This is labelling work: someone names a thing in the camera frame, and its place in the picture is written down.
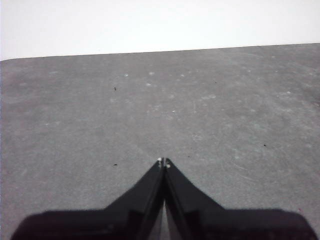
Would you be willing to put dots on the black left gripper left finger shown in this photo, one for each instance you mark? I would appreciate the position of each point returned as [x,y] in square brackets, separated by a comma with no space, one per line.
[100,225]

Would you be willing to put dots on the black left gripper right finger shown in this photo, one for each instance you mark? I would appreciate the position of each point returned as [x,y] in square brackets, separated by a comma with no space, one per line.
[237,225]

